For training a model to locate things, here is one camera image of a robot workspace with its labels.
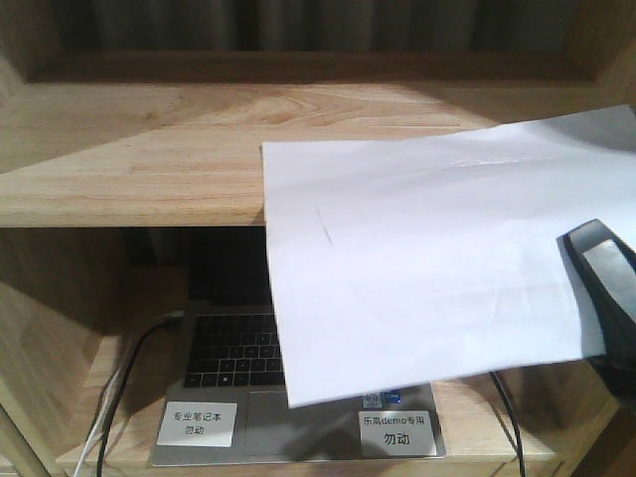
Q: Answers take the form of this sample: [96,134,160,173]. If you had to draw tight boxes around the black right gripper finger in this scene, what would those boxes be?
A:
[556,219,635,402]

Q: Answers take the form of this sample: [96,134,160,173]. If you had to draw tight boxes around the white paper sheet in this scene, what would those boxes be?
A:
[261,105,635,407]

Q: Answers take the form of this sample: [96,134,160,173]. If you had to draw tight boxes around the white label sticker right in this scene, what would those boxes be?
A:
[359,410,438,458]

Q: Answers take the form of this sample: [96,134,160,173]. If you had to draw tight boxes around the white label sticker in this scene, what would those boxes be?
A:
[156,401,238,447]
[359,410,438,458]

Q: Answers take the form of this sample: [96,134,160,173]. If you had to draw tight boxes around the grey laptop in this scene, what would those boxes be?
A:
[151,227,446,467]

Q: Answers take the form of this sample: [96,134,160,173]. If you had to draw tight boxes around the white label sticker left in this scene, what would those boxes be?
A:
[156,401,238,447]

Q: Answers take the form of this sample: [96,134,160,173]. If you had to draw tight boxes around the wooden shelf unit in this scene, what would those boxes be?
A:
[1,1,635,476]

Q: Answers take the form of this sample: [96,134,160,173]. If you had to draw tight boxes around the black cable right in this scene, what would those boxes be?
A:
[489,370,528,477]

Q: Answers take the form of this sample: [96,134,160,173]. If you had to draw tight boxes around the black cable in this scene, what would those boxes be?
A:
[489,370,528,477]
[95,317,175,477]

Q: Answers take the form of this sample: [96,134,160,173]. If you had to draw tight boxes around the black cable left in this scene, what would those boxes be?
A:
[95,317,175,477]

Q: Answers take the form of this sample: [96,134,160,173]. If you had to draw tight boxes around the white cable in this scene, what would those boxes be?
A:
[74,311,185,477]

